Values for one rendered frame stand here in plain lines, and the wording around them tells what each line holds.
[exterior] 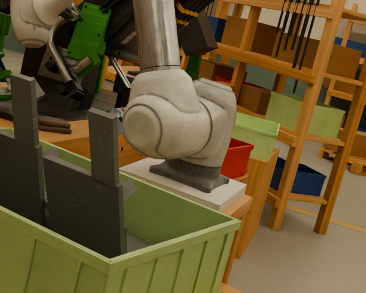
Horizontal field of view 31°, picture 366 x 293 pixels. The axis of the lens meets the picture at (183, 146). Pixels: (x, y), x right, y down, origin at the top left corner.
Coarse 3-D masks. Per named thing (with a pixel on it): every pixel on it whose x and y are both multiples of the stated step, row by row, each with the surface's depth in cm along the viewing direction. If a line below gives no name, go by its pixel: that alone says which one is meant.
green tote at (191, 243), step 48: (48, 144) 144; (144, 192) 132; (0, 240) 97; (48, 240) 92; (144, 240) 132; (192, 240) 106; (0, 288) 98; (48, 288) 93; (96, 288) 88; (144, 288) 98; (192, 288) 113
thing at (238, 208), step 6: (240, 198) 186; (246, 198) 187; (252, 198) 190; (234, 204) 178; (240, 204) 179; (246, 204) 184; (228, 210) 170; (234, 210) 171; (240, 210) 177; (246, 210) 187; (234, 216) 171; (240, 216) 180
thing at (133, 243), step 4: (128, 236) 132; (132, 236) 133; (128, 240) 130; (132, 240) 131; (136, 240) 131; (140, 240) 132; (128, 244) 128; (132, 244) 128; (136, 244) 129; (140, 244) 129; (144, 244) 130; (148, 244) 131; (128, 248) 126; (132, 248) 126; (136, 248) 127; (140, 248) 127; (128, 252) 124
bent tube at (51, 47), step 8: (80, 16) 232; (56, 24) 234; (48, 40) 233; (48, 48) 233; (56, 48) 233; (56, 56) 231; (56, 64) 231; (64, 64) 231; (64, 72) 229; (64, 80) 229; (72, 80) 231
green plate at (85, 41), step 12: (84, 12) 235; (96, 12) 234; (108, 12) 232; (84, 24) 234; (96, 24) 233; (72, 36) 235; (84, 36) 233; (96, 36) 232; (72, 48) 234; (84, 48) 233; (96, 48) 231
